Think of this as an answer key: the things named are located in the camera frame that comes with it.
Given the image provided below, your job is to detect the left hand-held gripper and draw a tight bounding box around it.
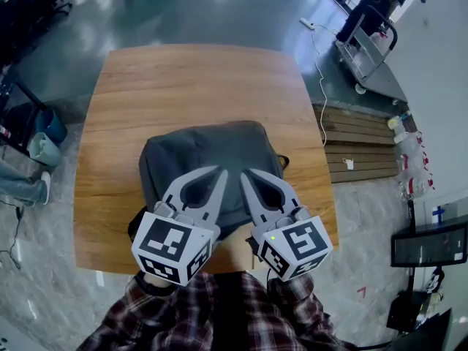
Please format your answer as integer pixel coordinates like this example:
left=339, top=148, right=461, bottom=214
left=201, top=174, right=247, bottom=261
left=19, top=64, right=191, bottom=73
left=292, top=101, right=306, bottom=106
left=130, top=165, right=229, bottom=288

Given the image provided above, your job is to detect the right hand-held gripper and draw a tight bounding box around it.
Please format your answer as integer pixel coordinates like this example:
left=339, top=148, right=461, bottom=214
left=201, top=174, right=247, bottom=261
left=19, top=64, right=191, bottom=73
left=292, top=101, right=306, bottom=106
left=240, top=168, right=334, bottom=283

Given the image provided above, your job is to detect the grey backpack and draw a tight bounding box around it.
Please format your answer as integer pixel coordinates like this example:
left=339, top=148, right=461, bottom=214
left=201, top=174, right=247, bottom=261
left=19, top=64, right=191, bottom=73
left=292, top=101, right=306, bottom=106
left=127, top=119, right=290, bottom=244

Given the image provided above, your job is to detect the person's right forearm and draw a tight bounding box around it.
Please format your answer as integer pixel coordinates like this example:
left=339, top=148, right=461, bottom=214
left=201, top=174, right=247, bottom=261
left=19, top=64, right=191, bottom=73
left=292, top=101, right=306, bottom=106
left=266, top=274, right=332, bottom=351

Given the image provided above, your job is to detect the person's left forearm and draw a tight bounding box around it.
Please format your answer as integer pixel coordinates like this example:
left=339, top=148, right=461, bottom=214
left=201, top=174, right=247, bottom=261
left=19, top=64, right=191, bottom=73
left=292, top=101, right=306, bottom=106
left=104, top=271, right=206, bottom=351

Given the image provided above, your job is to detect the wooden slatted pallet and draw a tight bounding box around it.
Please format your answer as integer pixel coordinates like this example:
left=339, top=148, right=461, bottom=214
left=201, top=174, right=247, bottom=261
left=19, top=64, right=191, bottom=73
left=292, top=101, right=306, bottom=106
left=312, top=102, right=404, bottom=184

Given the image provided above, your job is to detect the person's plaid shirt torso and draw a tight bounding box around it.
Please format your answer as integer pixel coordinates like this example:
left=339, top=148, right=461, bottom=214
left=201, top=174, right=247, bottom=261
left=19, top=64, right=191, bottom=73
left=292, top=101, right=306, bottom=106
left=171, top=271, right=290, bottom=351

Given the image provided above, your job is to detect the clear water jug red cap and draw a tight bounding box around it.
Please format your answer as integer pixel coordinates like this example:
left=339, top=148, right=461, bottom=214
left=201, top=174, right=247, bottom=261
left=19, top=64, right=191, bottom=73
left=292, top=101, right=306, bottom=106
left=396, top=151, right=431, bottom=178
left=398, top=175, right=437, bottom=201
left=398, top=133, right=426, bottom=157

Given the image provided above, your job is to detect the light blue bin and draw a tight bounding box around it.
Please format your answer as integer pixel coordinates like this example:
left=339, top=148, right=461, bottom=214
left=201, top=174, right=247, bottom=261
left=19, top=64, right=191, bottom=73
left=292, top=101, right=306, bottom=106
left=28, top=132, right=63, bottom=167

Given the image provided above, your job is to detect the black monitor stand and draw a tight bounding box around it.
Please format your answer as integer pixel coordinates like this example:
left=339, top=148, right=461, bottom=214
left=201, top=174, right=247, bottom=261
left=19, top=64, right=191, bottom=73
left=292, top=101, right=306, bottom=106
left=405, top=199, right=420, bottom=300

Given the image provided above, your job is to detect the black monitor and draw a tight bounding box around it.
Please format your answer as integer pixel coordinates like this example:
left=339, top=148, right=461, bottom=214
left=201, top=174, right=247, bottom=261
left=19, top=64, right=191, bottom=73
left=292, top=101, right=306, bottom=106
left=390, top=221, right=468, bottom=268

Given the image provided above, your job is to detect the grey platform cart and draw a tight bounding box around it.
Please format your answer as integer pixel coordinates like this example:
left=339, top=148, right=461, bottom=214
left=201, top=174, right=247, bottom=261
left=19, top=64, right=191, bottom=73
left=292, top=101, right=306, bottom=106
left=335, top=4, right=410, bottom=106

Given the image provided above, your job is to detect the black computer case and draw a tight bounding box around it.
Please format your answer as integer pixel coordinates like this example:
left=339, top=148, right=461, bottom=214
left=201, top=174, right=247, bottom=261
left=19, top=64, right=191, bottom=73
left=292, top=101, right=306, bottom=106
left=386, top=291, right=429, bottom=333

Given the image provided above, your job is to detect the black and white figure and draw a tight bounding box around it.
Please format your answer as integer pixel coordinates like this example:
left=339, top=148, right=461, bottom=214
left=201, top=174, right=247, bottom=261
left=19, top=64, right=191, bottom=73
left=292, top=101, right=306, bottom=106
left=425, top=266, right=445, bottom=294

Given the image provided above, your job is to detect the black wrist strap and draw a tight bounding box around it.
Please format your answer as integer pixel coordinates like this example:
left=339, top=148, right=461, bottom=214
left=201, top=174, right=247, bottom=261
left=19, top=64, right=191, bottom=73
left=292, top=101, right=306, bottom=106
left=132, top=271, right=176, bottom=298

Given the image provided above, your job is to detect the white cable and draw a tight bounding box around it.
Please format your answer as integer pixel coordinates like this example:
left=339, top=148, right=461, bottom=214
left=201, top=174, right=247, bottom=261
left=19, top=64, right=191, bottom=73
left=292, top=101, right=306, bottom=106
left=310, top=21, right=328, bottom=147

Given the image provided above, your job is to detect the black floor cable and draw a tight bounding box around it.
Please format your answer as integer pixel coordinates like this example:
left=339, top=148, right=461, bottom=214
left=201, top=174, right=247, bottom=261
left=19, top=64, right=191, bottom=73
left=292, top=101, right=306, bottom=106
left=0, top=199, right=25, bottom=271

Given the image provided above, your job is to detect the black metal frame table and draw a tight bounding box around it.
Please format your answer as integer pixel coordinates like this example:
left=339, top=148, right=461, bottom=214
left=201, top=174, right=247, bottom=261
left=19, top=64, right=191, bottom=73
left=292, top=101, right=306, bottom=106
left=0, top=75, right=47, bottom=157

